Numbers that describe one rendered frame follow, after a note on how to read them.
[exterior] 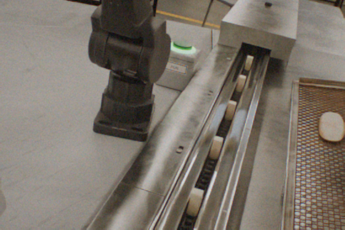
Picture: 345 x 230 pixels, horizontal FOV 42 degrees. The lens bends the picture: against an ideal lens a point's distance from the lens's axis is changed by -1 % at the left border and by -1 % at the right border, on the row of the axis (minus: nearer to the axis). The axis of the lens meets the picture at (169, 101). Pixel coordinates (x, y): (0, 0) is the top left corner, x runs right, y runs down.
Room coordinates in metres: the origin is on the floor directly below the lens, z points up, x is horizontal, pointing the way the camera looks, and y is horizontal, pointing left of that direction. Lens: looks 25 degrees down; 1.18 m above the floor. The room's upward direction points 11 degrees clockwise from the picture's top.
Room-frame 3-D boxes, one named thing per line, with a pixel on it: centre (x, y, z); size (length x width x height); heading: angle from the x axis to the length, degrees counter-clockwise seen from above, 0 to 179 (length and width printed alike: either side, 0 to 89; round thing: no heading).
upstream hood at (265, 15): (1.66, -0.29, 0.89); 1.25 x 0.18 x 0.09; 169
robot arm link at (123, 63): (0.64, 0.07, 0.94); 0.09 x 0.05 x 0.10; 162
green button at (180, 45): (0.86, 0.00, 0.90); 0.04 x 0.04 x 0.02
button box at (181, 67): (0.86, -0.01, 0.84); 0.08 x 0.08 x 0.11; 79
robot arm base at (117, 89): (0.67, 0.07, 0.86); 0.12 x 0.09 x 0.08; 0
